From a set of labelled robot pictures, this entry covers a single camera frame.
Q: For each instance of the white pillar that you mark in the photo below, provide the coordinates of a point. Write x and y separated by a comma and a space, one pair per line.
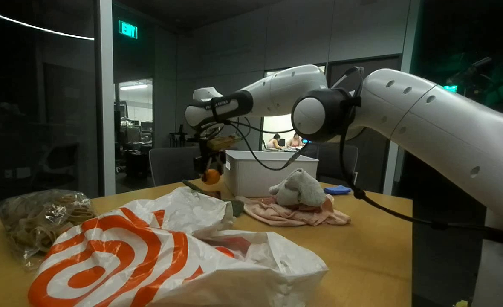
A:
106, 96

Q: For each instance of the grey white towel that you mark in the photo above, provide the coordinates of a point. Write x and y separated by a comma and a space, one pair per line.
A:
298, 188

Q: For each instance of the orange plush ball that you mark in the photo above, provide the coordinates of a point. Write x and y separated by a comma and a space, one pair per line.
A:
211, 176

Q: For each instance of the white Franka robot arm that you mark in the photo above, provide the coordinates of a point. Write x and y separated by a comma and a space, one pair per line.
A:
431, 125

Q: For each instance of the pale pink cloth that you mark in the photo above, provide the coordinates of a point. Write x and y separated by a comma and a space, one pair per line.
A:
285, 215

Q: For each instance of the blue sponge cloth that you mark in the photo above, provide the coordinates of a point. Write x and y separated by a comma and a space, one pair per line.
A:
337, 190

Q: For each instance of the clear bag of snacks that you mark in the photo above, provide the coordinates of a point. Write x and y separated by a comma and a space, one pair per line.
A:
39, 219

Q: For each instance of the white orange printed carrier bag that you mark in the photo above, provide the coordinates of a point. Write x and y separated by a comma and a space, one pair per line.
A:
148, 256

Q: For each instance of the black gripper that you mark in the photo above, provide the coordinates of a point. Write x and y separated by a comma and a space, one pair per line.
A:
210, 151

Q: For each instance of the white plastic storage bin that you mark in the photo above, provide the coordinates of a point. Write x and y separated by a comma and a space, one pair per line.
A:
261, 173

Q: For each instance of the small green lit sign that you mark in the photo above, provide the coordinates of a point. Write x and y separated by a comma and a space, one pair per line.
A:
450, 89

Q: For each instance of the green exit sign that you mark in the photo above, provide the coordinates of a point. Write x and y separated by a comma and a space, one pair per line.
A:
128, 29

